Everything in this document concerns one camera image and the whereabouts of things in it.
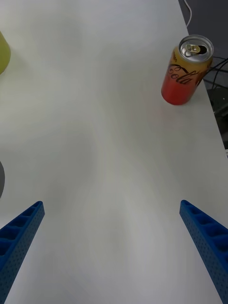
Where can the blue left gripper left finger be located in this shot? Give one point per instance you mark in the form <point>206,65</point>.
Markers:
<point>21,240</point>

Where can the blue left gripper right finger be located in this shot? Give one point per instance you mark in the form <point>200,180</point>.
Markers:
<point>209,242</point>

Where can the orange and red drink can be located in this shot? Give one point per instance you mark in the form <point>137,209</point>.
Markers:
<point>180,80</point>

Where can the grey plastic bin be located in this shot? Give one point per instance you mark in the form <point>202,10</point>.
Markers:
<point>2,180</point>

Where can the yellow-green plastic bin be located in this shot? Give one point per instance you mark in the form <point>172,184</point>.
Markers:
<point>3,53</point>

